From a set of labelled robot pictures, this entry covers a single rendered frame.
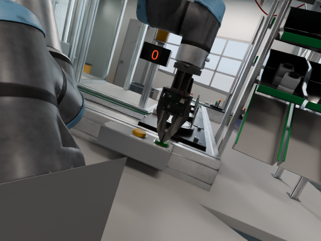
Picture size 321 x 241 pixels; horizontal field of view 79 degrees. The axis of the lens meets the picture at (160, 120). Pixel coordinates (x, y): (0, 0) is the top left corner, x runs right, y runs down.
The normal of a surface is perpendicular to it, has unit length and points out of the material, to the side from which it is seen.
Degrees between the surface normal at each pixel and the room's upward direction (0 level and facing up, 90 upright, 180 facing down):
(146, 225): 0
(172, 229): 0
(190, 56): 91
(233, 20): 90
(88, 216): 90
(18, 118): 28
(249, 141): 45
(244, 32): 90
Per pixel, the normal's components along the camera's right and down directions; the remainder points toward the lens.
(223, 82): -0.60, 0.00
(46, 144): 0.69, -0.63
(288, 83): -0.60, 0.42
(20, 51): 0.81, -0.37
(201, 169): -0.19, 0.18
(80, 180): 0.73, 0.40
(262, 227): 0.32, -0.92
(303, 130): -0.02, -0.56
